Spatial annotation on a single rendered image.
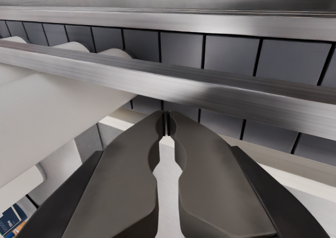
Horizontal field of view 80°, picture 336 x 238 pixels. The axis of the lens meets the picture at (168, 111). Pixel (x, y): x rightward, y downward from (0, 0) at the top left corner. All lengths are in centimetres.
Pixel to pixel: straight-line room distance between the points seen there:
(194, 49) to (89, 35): 11
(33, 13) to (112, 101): 16
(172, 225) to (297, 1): 40
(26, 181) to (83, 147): 20
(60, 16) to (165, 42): 13
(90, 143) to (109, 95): 23
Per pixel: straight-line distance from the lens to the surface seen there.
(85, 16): 23
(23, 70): 19
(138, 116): 19
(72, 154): 39
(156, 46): 18
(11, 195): 54
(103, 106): 16
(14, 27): 34
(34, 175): 55
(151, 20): 18
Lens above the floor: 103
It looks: 48 degrees down
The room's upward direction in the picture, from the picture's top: 134 degrees counter-clockwise
